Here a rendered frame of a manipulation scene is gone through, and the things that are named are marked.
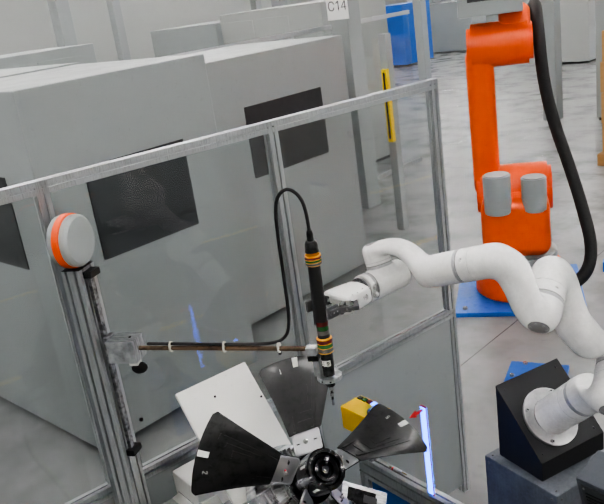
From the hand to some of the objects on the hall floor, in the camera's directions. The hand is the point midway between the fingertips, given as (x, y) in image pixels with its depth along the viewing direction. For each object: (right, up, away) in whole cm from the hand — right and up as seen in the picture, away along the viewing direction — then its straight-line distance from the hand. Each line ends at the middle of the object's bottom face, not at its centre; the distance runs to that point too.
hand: (319, 309), depth 204 cm
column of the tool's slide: (-46, -158, +74) cm, 180 cm away
